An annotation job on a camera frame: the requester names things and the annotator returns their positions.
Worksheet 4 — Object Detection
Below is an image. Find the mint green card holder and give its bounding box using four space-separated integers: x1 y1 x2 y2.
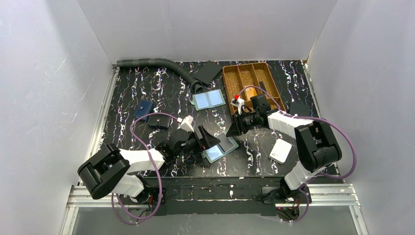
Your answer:
202 137 239 164

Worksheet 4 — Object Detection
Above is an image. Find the black snap wallet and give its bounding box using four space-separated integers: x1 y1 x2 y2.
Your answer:
147 114 171 129

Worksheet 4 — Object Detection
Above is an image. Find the orange card in tray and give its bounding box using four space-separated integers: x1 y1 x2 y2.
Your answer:
244 86 257 100

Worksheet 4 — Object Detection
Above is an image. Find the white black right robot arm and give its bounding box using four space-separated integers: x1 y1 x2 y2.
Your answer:
226 94 342 198

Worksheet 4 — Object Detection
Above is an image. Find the black flat pad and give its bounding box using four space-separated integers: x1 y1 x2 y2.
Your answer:
194 61 223 85

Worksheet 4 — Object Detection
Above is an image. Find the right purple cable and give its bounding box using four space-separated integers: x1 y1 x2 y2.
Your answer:
236 85 359 224

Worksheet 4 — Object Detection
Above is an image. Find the navy blue wallet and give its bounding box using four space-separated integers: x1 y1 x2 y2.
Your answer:
134 100 154 118

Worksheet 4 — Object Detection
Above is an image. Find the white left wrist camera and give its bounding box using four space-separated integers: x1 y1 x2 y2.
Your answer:
177 116 194 132

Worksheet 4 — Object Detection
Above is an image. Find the wicker divided tray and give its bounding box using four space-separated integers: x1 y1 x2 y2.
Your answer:
222 62 286 114

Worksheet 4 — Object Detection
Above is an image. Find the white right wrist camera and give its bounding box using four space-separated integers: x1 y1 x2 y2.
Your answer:
231 95 245 114

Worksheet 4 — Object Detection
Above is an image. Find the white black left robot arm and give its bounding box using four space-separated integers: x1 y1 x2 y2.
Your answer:
77 126 221 199

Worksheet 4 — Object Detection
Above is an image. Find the black flat wallet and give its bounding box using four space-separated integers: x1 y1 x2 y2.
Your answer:
288 102 311 117

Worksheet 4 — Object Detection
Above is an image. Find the black credit card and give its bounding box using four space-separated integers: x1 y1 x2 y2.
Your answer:
217 132 237 152

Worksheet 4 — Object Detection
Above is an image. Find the purple cable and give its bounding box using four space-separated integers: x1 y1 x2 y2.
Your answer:
110 112 184 226
236 85 359 224

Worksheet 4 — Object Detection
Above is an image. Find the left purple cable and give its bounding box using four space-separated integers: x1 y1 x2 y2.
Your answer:
110 112 184 226

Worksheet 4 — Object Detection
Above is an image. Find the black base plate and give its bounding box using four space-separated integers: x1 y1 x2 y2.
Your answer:
155 177 312 216

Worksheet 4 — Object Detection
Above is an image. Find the white rectangular box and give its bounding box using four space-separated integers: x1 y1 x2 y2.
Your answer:
269 139 292 164

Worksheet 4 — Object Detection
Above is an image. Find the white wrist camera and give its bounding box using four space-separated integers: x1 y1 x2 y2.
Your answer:
177 116 194 132
231 95 245 114

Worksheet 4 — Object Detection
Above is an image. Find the black card in tray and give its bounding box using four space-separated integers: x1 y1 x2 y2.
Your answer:
258 81 267 91

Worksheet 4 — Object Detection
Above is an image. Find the open mint card holder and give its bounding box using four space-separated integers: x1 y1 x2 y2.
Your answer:
190 90 226 111

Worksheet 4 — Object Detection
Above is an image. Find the grey corrugated hose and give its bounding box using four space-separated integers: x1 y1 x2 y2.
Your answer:
116 58 206 94

